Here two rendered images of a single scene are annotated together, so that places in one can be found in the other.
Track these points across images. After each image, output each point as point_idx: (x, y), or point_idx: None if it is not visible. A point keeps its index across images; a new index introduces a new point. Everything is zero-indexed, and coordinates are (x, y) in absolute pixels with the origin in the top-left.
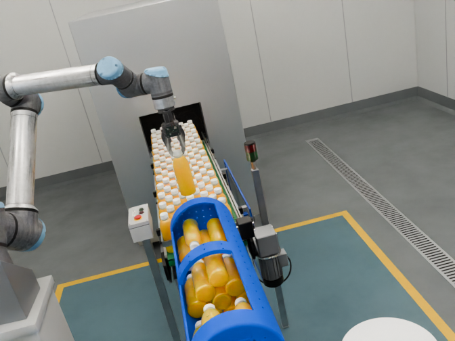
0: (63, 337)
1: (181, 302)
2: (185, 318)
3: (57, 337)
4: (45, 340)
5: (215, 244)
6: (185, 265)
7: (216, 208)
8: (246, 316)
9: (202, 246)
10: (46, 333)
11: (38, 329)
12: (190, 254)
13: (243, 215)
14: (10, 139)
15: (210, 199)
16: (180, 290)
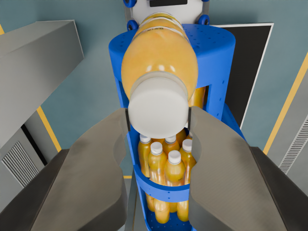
0: (6, 84)
1: (139, 192)
2: (142, 202)
3: (5, 101)
4: (6, 132)
5: (183, 195)
6: (144, 189)
7: (208, 104)
8: None
9: (167, 194)
10: (0, 128)
11: (0, 155)
12: (151, 189)
13: None
14: None
15: (207, 70)
16: (137, 182)
